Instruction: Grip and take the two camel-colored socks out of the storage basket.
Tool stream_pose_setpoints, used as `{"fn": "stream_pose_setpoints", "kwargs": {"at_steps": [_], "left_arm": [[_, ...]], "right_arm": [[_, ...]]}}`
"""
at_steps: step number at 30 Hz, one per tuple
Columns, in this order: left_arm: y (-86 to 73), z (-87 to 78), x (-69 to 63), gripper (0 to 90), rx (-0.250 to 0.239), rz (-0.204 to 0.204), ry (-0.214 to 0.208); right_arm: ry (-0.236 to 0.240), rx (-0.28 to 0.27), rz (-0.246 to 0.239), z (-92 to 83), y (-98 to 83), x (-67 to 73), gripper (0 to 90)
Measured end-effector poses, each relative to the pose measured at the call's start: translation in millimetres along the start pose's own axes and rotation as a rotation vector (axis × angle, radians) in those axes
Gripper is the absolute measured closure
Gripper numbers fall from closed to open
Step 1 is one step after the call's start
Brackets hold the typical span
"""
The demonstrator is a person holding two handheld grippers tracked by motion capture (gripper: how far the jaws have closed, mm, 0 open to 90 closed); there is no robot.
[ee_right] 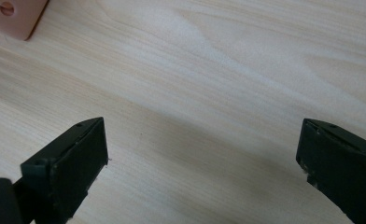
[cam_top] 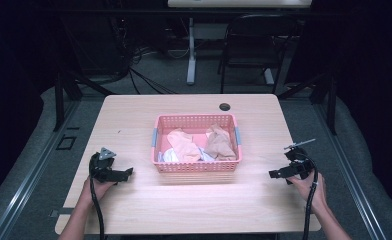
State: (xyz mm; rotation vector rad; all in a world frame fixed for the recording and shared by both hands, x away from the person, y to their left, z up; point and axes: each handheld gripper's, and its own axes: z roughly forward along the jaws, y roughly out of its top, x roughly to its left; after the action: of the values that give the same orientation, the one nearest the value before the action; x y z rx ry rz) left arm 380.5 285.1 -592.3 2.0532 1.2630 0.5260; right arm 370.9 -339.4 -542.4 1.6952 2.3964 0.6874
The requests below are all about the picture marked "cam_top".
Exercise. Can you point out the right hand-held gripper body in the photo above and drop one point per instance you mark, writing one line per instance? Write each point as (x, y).
(299, 161)

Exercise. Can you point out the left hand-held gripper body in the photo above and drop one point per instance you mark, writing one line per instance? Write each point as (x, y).
(100, 165)

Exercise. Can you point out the person's left hand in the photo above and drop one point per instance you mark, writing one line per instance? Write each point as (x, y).
(100, 190)

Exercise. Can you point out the person's right hand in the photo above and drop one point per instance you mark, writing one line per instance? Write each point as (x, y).
(305, 191)

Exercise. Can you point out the white cloth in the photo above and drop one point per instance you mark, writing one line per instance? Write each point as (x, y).
(170, 156)

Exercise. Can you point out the peach pink cloth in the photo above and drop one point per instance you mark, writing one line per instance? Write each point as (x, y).
(184, 146)

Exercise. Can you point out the tan beige cloth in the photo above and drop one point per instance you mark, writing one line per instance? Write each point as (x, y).
(220, 143)

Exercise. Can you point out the pink plastic basket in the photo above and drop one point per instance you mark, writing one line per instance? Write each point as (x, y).
(197, 166)

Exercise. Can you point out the black metal stand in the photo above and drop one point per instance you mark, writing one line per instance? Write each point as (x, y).
(324, 93)
(65, 93)

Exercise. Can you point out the pale blue cloth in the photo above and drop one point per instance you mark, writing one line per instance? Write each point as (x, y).
(206, 156)

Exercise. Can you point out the black metal chair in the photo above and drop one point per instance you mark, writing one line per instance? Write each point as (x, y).
(257, 50)

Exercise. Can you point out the white desk with legs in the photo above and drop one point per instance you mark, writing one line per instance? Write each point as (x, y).
(192, 60)

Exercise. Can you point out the grey metal floor rail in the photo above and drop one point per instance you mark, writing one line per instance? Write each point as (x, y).
(27, 180)
(350, 180)

